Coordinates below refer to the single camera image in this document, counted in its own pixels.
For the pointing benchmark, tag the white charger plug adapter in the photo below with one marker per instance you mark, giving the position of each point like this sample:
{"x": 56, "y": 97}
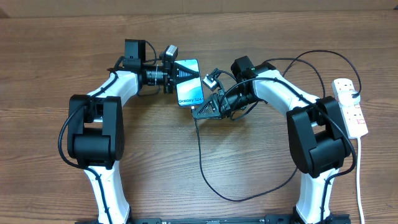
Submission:
{"x": 347, "y": 98}

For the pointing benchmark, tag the white power strip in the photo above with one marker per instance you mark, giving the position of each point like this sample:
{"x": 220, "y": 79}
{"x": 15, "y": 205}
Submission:
{"x": 352, "y": 116}

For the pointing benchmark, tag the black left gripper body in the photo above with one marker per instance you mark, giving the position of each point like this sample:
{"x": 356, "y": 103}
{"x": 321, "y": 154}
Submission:
{"x": 166, "y": 68}

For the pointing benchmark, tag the Samsung Galaxy smartphone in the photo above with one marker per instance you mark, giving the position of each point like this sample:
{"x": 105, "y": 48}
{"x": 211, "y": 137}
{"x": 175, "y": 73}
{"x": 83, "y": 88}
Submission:
{"x": 189, "y": 93}

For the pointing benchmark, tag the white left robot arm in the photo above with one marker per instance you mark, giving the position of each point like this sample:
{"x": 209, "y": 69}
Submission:
{"x": 95, "y": 126}

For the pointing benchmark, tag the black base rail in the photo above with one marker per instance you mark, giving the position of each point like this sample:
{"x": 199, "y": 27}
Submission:
{"x": 202, "y": 221}

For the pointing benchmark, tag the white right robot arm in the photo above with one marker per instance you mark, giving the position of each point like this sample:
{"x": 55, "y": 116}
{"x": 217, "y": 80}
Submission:
{"x": 318, "y": 139}

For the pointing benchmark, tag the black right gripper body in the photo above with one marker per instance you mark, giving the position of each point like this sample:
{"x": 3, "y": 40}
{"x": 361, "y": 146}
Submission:
{"x": 223, "y": 101}

